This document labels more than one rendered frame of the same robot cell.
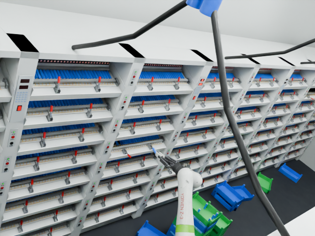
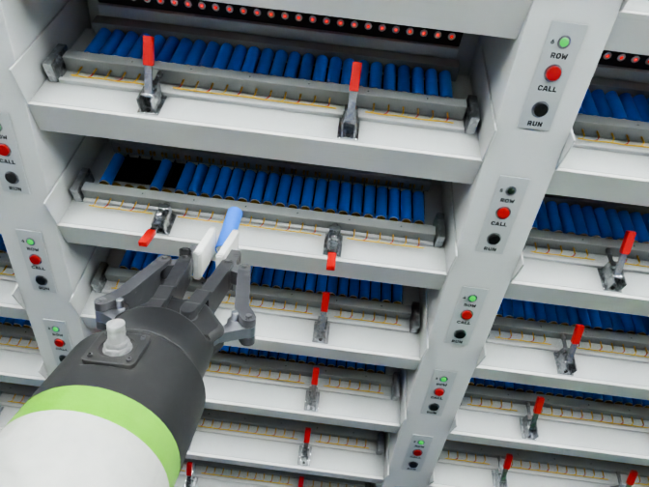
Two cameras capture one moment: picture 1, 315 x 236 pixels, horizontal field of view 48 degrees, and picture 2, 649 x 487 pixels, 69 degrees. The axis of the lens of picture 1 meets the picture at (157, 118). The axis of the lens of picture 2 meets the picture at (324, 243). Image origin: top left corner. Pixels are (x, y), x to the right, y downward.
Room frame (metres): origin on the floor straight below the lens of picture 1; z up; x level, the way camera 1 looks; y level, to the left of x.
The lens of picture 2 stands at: (2.08, -0.51, 1.29)
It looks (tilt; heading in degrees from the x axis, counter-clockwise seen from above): 33 degrees down; 52
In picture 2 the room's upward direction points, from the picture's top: 7 degrees clockwise
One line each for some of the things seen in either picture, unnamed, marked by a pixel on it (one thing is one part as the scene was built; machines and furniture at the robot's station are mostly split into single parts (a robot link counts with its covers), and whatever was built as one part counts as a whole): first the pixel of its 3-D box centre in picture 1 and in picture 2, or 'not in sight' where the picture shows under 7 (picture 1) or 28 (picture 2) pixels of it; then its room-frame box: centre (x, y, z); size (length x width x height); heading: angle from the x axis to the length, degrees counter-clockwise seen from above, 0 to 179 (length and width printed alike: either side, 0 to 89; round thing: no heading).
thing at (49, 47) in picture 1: (168, 55); not in sight; (2.42, 0.10, 1.67); 2.19 x 0.20 x 0.04; 141
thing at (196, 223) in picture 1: (198, 214); not in sight; (2.59, -0.69, 0.36); 0.30 x 0.20 x 0.08; 60
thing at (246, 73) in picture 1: (211, 133); not in sight; (3.24, -0.56, 0.84); 0.20 x 0.09 x 1.69; 51
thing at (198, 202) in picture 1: (202, 208); not in sight; (2.59, -0.69, 0.44); 0.30 x 0.20 x 0.08; 60
